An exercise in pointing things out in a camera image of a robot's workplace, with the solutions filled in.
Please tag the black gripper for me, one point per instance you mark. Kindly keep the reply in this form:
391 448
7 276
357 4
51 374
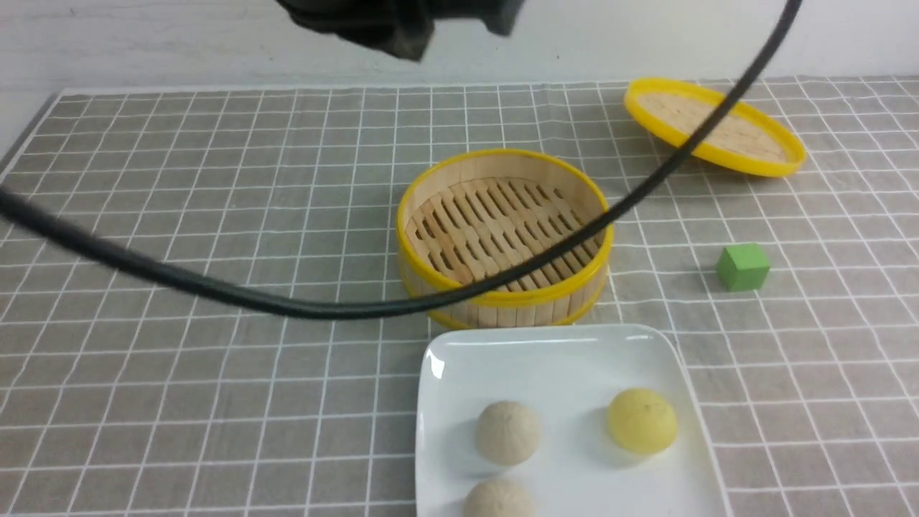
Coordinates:
402 29

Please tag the cream white steamed bun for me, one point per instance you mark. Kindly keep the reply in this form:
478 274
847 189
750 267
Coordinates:
507 433

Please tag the yellow steamed bun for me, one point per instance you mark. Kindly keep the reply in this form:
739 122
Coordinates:
641 421

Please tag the white square plate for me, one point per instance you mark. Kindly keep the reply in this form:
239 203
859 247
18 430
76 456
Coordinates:
568 375

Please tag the beige steamed bun on plate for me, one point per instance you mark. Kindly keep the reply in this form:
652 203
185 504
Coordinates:
499 497

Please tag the yellow rimmed bamboo steamer basket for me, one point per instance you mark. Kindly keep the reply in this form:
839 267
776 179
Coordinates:
474 215

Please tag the yellow rimmed bamboo steamer lid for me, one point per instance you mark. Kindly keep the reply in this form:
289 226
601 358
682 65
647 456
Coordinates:
746 140

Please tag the green cube block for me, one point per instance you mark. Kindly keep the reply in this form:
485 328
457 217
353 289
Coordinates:
743 267

